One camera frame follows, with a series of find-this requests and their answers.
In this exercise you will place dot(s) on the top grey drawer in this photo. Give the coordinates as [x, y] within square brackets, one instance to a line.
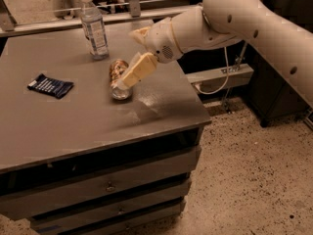
[101, 185]

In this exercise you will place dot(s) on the grey power strip box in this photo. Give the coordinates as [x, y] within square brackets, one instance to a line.
[212, 81]

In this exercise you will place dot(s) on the middle grey drawer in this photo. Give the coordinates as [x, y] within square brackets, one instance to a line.
[111, 205]

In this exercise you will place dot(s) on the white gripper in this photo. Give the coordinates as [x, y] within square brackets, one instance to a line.
[160, 41]

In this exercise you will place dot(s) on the orange soda can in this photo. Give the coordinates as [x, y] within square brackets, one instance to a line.
[117, 68]

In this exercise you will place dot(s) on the grey drawer cabinet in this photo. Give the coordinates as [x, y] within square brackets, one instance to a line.
[47, 142]

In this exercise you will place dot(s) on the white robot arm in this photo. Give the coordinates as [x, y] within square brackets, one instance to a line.
[213, 24]

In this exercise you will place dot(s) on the grey drawer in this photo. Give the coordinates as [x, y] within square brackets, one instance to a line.
[101, 185]
[111, 205]
[130, 220]

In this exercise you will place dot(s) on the dark blue snack packet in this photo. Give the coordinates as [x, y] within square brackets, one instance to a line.
[50, 86]

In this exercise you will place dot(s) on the clear plastic water bottle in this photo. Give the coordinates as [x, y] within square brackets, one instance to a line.
[94, 29]

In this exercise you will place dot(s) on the thin metal diagonal rod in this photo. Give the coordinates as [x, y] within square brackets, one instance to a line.
[239, 59]

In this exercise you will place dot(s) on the bottom grey drawer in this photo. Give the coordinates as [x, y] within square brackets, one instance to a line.
[130, 220]

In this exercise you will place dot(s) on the grey metal frame rail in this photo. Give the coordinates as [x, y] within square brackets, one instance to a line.
[153, 14]

